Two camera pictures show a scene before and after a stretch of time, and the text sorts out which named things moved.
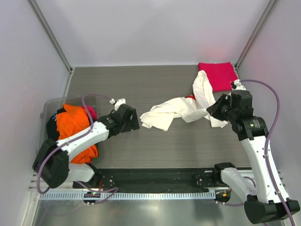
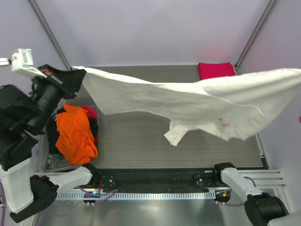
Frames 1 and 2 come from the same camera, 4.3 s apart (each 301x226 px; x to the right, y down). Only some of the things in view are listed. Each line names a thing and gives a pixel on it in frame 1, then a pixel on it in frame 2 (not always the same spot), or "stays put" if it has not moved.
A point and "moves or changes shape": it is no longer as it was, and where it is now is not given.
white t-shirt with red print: x=190 y=108 moves or changes shape
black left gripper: x=134 y=122 → x=69 y=82
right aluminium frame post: x=254 y=34 stays put
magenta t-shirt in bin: x=93 y=113 stays put
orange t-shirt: x=73 y=121 stays put
